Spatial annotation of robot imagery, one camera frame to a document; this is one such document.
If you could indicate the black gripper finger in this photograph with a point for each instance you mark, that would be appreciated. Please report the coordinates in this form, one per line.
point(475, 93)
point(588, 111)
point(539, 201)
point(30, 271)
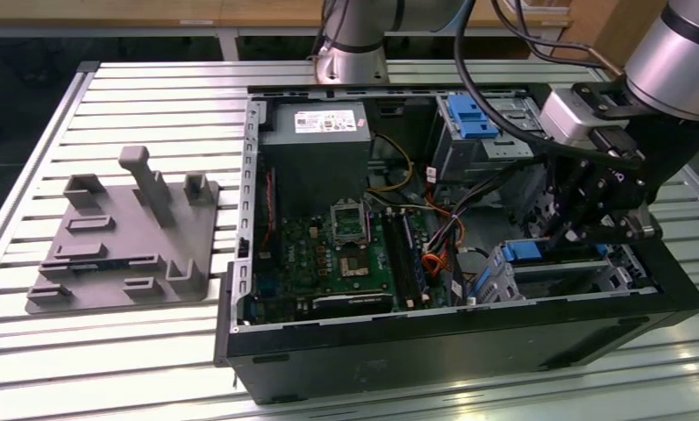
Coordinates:
point(618, 228)
point(571, 193)

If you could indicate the hard disk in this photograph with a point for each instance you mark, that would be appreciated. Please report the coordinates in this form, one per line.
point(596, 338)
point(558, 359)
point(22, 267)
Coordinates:
point(522, 252)

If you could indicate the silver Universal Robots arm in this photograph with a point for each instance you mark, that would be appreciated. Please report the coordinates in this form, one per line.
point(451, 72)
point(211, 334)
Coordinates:
point(682, 57)

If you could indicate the metal disk bay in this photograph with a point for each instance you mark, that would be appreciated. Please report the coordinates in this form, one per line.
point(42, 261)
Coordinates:
point(559, 285)

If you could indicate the black RAM slot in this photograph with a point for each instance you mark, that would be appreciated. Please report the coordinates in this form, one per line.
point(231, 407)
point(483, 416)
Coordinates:
point(412, 263)
point(395, 263)
point(404, 263)
point(420, 263)

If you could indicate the metal drive cage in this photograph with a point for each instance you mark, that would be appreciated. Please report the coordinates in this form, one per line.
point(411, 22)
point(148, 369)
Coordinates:
point(504, 151)

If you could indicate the blue drive latch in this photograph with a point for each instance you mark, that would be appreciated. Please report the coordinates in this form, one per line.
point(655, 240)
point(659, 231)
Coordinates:
point(468, 118)

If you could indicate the CPU socket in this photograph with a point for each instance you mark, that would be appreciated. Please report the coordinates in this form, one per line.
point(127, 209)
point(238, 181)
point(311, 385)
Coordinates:
point(355, 265)

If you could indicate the black open PC case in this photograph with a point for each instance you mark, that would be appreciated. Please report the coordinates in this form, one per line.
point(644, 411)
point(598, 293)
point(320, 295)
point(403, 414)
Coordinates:
point(443, 351)

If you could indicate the grey power supply unit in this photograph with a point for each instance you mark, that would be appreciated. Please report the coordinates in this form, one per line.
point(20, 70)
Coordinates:
point(314, 162)

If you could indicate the black graphics card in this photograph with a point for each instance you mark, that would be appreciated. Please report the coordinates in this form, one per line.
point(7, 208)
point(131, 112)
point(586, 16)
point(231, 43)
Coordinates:
point(348, 302)

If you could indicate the green motherboard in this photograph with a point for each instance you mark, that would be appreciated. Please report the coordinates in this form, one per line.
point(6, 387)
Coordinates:
point(302, 263)

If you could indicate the grey parts rack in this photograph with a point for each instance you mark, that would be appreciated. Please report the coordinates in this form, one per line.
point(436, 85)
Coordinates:
point(120, 245)

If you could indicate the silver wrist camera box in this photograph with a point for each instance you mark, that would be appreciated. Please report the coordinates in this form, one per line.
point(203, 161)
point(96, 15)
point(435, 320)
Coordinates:
point(566, 118)

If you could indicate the wooden desk white frame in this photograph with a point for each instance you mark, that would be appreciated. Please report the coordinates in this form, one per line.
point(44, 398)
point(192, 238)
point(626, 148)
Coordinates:
point(150, 11)

